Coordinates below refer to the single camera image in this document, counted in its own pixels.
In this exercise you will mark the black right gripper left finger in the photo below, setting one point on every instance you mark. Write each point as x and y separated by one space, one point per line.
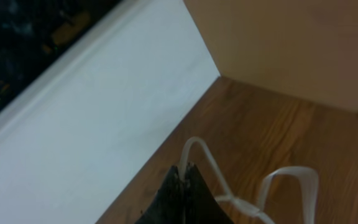
167 207

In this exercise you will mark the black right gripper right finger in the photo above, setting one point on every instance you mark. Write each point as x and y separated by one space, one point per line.
200 205

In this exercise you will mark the wooden side panel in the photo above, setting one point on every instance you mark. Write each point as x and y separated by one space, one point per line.
303 48

